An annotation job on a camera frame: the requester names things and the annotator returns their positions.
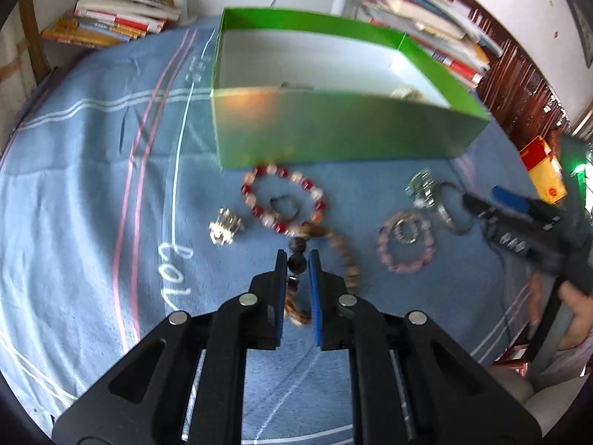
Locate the silver bangle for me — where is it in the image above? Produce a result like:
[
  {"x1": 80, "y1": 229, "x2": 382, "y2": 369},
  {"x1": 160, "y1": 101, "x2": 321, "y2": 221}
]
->
[{"x1": 433, "y1": 181, "x2": 476, "y2": 235}]

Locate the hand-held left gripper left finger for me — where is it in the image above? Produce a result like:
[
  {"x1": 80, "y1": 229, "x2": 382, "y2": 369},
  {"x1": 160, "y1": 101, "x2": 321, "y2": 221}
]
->
[{"x1": 52, "y1": 249, "x2": 288, "y2": 445}]

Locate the brown wooden headboard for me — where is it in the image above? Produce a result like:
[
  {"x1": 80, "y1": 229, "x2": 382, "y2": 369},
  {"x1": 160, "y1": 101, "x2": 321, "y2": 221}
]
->
[{"x1": 442, "y1": 0, "x2": 580, "y2": 149}]

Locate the pink bead bracelet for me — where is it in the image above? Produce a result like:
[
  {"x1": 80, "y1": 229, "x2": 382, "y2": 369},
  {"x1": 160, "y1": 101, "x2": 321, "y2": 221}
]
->
[{"x1": 376, "y1": 211, "x2": 437, "y2": 273}]

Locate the book stack with orange spines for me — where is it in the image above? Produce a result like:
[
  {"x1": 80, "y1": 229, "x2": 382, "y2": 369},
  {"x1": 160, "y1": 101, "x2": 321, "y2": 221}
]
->
[{"x1": 41, "y1": 0, "x2": 181, "y2": 49}]

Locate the dark framed picture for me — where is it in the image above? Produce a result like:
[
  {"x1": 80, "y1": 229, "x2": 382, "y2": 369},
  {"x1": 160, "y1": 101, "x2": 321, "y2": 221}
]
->
[{"x1": 551, "y1": 0, "x2": 593, "y2": 66}]

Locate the red and white bead bracelet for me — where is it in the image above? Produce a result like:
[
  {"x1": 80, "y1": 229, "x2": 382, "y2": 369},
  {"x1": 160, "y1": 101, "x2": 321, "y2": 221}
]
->
[{"x1": 241, "y1": 164, "x2": 329, "y2": 237}]

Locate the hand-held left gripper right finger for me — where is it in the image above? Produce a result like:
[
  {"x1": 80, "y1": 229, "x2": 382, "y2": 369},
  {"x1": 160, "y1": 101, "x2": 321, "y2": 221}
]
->
[{"x1": 307, "y1": 249, "x2": 543, "y2": 445}]

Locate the green cardboard box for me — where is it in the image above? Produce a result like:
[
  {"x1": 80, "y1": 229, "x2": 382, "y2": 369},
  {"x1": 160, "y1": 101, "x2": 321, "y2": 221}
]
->
[{"x1": 211, "y1": 7, "x2": 491, "y2": 172}]

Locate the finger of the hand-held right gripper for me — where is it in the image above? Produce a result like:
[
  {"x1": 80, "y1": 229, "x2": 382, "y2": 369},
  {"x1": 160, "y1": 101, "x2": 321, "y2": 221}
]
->
[
  {"x1": 491, "y1": 185, "x2": 564, "y2": 231},
  {"x1": 463, "y1": 192, "x2": 500, "y2": 229}
]

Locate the person's right hand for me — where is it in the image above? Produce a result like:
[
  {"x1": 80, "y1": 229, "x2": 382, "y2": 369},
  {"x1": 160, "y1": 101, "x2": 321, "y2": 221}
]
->
[{"x1": 557, "y1": 284, "x2": 593, "y2": 349}]

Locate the brown wooden bead bracelet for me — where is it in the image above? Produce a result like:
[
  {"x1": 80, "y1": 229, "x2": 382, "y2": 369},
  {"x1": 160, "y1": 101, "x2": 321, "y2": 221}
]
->
[{"x1": 285, "y1": 225, "x2": 362, "y2": 327}]

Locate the book pile with green cover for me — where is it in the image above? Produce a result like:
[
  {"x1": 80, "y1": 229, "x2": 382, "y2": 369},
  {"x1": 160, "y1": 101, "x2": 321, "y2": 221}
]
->
[{"x1": 331, "y1": 0, "x2": 503, "y2": 91}]

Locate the silver filigree ornament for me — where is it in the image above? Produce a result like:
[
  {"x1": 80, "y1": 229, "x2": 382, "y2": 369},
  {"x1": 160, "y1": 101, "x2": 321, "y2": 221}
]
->
[
  {"x1": 208, "y1": 208, "x2": 244, "y2": 246},
  {"x1": 405, "y1": 169, "x2": 438, "y2": 209}
]

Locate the small silver ring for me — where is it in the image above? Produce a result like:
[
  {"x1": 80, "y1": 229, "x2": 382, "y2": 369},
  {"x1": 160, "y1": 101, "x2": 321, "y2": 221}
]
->
[{"x1": 393, "y1": 218, "x2": 420, "y2": 244}]

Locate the grey cloth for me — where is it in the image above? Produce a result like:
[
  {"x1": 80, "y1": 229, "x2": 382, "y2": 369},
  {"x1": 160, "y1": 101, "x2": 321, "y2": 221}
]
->
[{"x1": 488, "y1": 347, "x2": 584, "y2": 432}]

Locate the brown wooden door frame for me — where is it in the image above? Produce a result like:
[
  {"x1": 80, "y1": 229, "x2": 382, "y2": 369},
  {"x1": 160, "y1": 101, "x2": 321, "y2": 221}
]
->
[{"x1": 21, "y1": 0, "x2": 52, "y2": 79}]

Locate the beige curtain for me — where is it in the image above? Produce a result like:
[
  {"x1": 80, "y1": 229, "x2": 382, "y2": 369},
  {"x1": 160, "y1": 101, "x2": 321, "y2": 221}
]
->
[{"x1": 0, "y1": 23, "x2": 38, "y2": 149}]

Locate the small dark ring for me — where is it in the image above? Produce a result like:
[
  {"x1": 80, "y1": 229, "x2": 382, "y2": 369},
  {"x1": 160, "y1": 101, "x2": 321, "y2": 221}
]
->
[{"x1": 269, "y1": 196, "x2": 302, "y2": 221}]

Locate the red and yellow box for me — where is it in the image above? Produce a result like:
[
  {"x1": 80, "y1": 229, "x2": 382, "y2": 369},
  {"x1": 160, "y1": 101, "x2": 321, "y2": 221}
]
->
[{"x1": 519, "y1": 135, "x2": 568, "y2": 205}]

